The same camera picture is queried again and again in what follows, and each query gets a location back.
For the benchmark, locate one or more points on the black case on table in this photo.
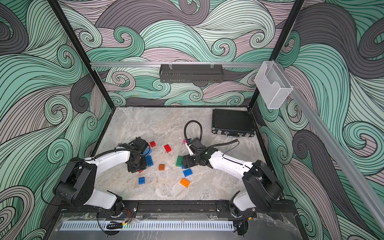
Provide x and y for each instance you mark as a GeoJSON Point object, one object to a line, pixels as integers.
{"type": "Point", "coordinates": [232, 123]}

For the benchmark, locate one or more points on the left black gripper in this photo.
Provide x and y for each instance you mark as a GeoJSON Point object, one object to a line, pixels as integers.
{"type": "Point", "coordinates": [132, 169]}

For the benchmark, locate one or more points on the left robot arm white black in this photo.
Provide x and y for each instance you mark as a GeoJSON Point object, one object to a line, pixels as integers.
{"type": "Point", "coordinates": [76, 184]}

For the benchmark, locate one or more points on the black frame post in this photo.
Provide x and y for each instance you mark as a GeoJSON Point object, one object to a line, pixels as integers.
{"type": "Point", "coordinates": [55, 6]}
{"type": "Point", "coordinates": [285, 25]}

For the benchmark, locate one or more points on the red lego brick centre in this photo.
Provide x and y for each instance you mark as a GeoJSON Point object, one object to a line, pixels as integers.
{"type": "Point", "coordinates": [167, 148]}

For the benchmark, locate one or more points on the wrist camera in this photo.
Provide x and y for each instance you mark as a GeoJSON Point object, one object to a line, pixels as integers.
{"type": "Point", "coordinates": [140, 145]}
{"type": "Point", "coordinates": [194, 146]}

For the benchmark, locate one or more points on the aluminium rail right wall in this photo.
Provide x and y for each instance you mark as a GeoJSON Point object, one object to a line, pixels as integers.
{"type": "Point", "coordinates": [363, 188]}

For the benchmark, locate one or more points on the black perforated wall tray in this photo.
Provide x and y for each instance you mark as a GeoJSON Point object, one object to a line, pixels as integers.
{"type": "Point", "coordinates": [191, 74]}

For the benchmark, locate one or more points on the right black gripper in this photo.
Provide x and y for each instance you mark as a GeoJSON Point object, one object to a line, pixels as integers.
{"type": "Point", "coordinates": [186, 159]}

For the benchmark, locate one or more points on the black frame post left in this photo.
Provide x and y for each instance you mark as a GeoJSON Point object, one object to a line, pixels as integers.
{"type": "Point", "coordinates": [55, 6]}

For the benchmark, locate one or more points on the blue lego brick lower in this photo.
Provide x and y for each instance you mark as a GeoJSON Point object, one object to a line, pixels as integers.
{"type": "Point", "coordinates": [187, 173]}

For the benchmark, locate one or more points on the blue small lego brick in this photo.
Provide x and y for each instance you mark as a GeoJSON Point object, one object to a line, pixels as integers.
{"type": "Point", "coordinates": [142, 180]}

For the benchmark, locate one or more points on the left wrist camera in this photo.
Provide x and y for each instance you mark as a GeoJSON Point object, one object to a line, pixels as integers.
{"type": "Point", "coordinates": [140, 145]}

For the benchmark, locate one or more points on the black frame post right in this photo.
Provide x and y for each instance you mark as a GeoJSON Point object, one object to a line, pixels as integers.
{"type": "Point", "coordinates": [285, 25]}

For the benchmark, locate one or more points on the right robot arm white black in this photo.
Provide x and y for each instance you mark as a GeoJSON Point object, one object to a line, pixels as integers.
{"type": "Point", "coordinates": [262, 187]}

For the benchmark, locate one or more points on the green long lego brick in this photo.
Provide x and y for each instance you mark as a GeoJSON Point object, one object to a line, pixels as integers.
{"type": "Point", "coordinates": [179, 161]}

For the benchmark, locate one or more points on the orange lego brick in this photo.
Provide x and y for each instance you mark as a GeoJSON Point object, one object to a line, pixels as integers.
{"type": "Point", "coordinates": [184, 182]}

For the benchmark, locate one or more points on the clear plastic wall bin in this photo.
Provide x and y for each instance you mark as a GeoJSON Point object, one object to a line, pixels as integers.
{"type": "Point", "coordinates": [273, 84]}

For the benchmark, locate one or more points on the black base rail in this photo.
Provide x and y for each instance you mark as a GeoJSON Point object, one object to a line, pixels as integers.
{"type": "Point", "coordinates": [219, 208]}

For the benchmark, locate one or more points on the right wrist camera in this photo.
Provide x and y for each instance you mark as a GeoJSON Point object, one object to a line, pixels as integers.
{"type": "Point", "coordinates": [194, 146]}

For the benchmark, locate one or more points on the brown lego brick centre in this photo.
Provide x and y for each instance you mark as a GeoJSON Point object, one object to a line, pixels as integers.
{"type": "Point", "coordinates": [161, 167]}

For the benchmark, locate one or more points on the light blue brick left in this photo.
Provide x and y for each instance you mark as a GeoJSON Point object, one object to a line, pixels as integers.
{"type": "Point", "coordinates": [148, 152]}

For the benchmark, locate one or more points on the aluminium rail wall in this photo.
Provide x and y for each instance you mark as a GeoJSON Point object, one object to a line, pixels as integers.
{"type": "Point", "coordinates": [363, 188]}
{"type": "Point", "coordinates": [134, 64]}

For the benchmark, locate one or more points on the white slotted cable duct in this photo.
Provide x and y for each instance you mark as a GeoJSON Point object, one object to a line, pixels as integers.
{"type": "Point", "coordinates": [148, 226]}

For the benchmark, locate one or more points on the blue long brick left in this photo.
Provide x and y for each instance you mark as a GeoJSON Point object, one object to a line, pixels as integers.
{"type": "Point", "coordinates": [149, 160]}

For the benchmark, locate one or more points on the aluminium rail back wall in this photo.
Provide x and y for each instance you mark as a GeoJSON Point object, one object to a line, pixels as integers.
{"type": "Point", "coordinates": [134, 64]}

